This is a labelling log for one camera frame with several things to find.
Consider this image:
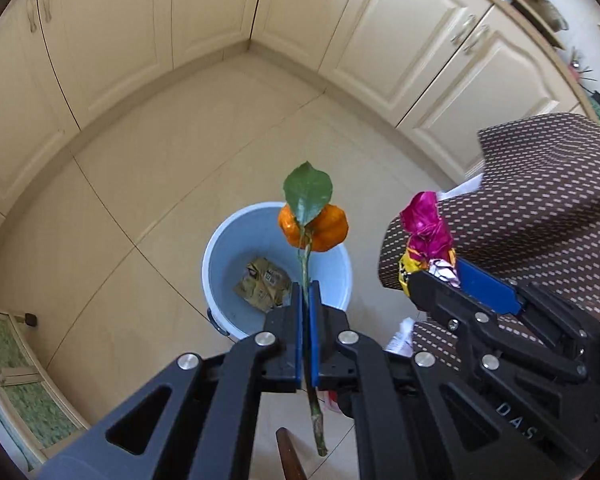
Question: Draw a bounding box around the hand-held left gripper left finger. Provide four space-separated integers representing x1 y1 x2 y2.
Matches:
37 282 304 480

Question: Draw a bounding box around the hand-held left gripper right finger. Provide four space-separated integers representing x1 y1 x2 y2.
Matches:
309 281 576 480

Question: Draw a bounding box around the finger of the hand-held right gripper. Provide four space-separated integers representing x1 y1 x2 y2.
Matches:
457 258 600 357
407 270 591 386

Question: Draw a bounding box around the brown snack wrapper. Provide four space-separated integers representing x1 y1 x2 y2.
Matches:
232 257 292 314

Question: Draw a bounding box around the pink foil wrapper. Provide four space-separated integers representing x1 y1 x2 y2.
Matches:
397 190 464 297

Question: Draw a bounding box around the light blue plastic bucket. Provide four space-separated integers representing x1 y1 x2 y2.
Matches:
201 202 354 341

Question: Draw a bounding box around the orange tangerine with leaf stem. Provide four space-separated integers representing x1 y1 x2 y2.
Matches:
277 161 350 457

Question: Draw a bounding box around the white crumpled tissue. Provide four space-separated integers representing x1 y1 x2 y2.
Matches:
384 317 417 359

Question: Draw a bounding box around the white paper sheet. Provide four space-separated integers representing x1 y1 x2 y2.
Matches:
437 172 484 199

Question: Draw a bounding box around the brown dotted tablecloth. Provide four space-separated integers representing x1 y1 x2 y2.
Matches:
377 112 600 377

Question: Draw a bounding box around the brown wooden chair leg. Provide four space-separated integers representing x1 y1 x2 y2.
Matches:
275 427 307 480

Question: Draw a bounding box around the pink utensil holder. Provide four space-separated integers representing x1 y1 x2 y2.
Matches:
569 47 597 87

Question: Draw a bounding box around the cream kitchen cabinet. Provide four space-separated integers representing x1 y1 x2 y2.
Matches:
250 0 593 183
0 0 270 241

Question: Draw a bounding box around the green frosted glass door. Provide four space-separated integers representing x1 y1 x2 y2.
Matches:
0 302 92 472

